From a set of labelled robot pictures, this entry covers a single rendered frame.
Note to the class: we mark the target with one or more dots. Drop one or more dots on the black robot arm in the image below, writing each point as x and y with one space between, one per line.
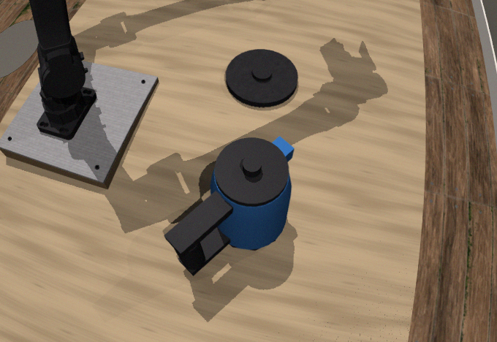
62 72

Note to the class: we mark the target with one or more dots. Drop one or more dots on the blue kettle with black lid and handle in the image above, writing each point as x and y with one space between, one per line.
250 193

